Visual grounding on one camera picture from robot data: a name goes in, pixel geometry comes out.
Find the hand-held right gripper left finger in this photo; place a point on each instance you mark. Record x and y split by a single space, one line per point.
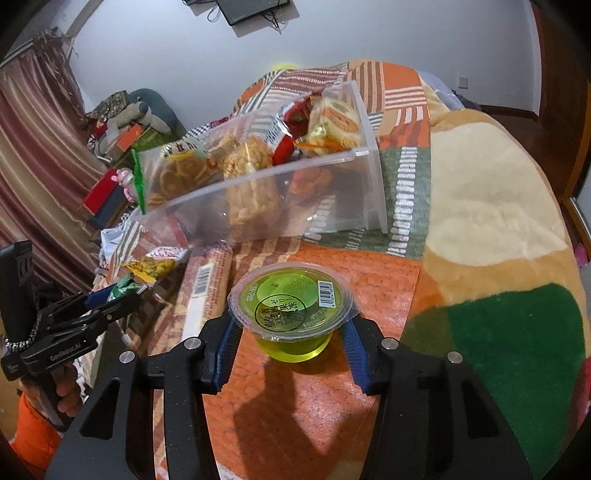
224 353

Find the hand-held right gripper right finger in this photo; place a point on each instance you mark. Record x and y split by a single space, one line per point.
355 355

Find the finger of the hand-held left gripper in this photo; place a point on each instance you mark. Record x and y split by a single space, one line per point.
124 304
99 298

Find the small green snack packet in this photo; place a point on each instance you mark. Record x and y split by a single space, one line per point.
124 284

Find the green jelly cup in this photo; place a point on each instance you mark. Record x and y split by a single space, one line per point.
286 295

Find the clear green-zip chip bag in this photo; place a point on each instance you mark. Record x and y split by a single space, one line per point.
180 170

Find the clear plastic storage box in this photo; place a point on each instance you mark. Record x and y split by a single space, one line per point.
323 198

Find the clear yellow puff packet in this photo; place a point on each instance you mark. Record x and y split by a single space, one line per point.
249 184

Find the orange snack packet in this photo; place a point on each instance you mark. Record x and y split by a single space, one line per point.
314 180

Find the small golden snack packet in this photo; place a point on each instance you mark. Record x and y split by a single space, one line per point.
318 142

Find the pale yellow pastry packet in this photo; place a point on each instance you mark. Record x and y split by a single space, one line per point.
339 117

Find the person's left hand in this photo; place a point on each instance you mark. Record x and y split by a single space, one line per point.
70 387

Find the yellow green snack packet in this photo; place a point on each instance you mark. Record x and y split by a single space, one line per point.
150 267

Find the long beige cracker packet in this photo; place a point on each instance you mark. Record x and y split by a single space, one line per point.
203 295

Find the white sheet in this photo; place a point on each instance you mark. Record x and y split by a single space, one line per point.
111 237

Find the red white snack packet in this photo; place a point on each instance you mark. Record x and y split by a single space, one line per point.
161 252

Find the dark box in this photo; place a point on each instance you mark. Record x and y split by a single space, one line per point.
111 207

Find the red box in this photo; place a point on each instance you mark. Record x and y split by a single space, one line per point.
101 189

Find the pink rabbit figure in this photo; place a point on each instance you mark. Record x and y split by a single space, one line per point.
124 177

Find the striped brown curtain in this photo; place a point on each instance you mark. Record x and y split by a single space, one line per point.
37 161

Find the orange cardboard box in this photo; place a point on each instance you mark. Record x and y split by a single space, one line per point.
127 138

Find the patchwork blanket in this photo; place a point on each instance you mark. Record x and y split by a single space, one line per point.
485 230

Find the camouflage patterned cloth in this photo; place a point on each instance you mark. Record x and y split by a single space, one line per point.
111 104

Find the blue-grey cushion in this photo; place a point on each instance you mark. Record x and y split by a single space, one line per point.
157 104

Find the dark wooden door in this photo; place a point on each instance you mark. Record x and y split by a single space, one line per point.
558 92

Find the white wall socket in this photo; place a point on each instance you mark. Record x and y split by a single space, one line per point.
462 82

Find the small black wall monitor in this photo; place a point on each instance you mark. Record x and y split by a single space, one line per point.
249 9

